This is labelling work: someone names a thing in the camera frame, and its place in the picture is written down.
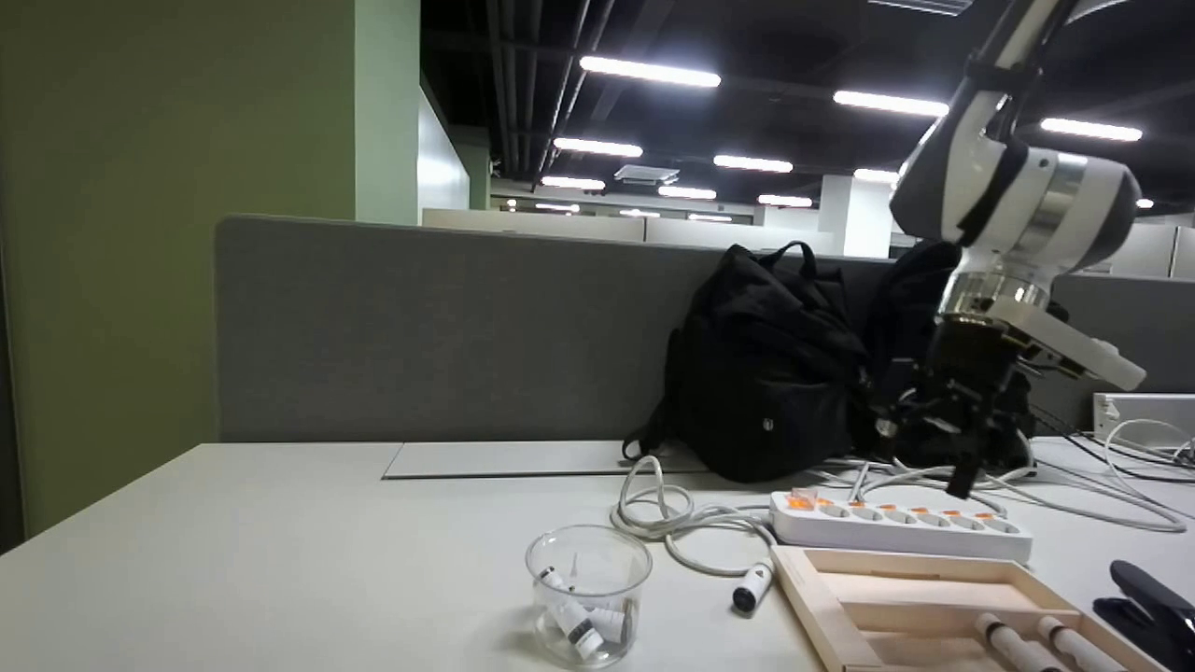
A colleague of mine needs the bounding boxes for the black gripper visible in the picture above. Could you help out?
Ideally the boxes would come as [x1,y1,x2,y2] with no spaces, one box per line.
[870,312,1037,499]

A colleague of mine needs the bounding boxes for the white capped small bottle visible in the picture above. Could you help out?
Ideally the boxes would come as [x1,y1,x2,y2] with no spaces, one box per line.
[975,609,1037,672]
[1037,613,1123,672]
[534,563,614,663]

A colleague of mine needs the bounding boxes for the black capped small bottle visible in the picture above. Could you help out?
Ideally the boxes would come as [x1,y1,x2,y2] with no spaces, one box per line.
[728,558,776,614]

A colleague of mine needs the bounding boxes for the wooden tray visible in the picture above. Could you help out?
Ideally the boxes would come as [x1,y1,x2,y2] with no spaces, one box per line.
[774,540,1168,672]

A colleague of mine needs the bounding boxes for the white power strip orange switches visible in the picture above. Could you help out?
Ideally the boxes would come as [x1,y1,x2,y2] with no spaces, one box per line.
[767,485,1037,566]

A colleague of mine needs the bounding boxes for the large black bag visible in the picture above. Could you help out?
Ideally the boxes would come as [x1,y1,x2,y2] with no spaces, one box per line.
[854,239,969,460]

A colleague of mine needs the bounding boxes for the black backpack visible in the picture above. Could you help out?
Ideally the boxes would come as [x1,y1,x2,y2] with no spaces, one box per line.
[620,239,881,485]

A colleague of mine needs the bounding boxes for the black stapler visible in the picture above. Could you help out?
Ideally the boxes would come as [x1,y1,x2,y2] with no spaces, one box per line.
[1091,557,1195,672]

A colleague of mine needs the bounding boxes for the ceiling light strip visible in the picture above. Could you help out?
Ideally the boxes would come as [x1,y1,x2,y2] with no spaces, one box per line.
[828,84,950,124]
[574,52,726,92]
[553,134,645,161]
[1037,113,1145,146]
[708,148,796,180]

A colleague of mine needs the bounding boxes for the small clear plastic object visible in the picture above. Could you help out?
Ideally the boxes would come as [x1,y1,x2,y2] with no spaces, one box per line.
[519,520,657,672]

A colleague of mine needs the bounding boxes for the grey desk partition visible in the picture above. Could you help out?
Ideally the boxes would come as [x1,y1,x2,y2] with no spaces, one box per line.
[215,217,1195,443]

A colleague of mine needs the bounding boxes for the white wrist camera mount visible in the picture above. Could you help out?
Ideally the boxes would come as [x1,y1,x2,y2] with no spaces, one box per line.
[937,282,1152,393]

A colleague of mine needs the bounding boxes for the white power strip cord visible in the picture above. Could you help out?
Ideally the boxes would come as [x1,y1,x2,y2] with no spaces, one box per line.
[610,450,779,581]

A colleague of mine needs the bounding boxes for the grey desk cable cover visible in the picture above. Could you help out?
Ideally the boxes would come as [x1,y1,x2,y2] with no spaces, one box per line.
[376,443,639,485]

